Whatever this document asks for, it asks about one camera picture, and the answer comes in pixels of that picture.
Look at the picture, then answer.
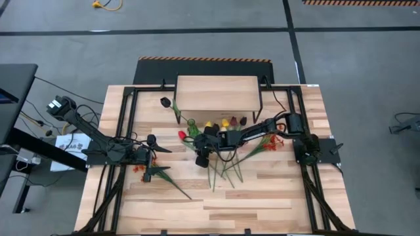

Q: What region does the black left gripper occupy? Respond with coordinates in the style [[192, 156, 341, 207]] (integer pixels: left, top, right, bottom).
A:
[[135, 134, 173, 183]]

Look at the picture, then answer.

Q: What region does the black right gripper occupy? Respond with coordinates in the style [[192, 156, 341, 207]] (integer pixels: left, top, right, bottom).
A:
[[193, 127, 243, 168]]

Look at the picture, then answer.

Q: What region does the green glass vase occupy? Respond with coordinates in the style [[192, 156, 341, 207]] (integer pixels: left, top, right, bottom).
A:
[[186, 118, 201, 139]]

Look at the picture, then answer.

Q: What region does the black artificial tulip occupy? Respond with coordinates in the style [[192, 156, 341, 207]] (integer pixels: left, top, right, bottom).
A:
[[233, 116, 248, 184]]

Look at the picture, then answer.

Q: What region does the wooden shelf with black legs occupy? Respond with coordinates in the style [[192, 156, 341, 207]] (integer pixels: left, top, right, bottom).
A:
[[173, 74, 264, 125]]

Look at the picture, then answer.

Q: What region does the black hazard-striped floor mat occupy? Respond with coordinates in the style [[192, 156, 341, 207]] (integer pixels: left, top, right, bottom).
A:
[[133, 56, 275, 85]]

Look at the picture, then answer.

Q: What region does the white printed paper sheet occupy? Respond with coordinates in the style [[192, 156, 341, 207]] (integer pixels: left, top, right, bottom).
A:
[[50, 132, 92, 173]]

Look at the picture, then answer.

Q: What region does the white power strip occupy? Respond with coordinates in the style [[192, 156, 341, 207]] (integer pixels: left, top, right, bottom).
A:
[[15, 147, 43, 165]]

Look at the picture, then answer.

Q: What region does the black desk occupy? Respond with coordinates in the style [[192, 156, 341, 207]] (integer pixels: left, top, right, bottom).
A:
[[0, 63, 89, 214]]

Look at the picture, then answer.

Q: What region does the dark laptop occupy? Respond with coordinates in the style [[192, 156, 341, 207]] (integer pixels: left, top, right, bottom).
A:
[[0, 87, 20, 105]]

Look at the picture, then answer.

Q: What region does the grey floor device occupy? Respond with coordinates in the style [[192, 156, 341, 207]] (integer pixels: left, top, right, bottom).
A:
[[388, 113, 420, 135]]

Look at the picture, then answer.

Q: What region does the black yellow hazard strip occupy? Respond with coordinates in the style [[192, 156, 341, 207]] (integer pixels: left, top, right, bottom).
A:
[[301, 0, 420, 7]]

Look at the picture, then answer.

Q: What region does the black aluminium rig frame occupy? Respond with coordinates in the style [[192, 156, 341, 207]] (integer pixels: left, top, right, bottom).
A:
[[73, 77, 358, 236]]

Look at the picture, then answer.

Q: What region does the thin black floor cable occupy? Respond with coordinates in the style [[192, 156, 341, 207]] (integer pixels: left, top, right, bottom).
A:
[[33, 76, 105, 105]]

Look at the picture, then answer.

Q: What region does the yellow floor cable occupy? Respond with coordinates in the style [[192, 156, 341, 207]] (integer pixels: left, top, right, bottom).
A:
[[91, 0, 124, 12]]

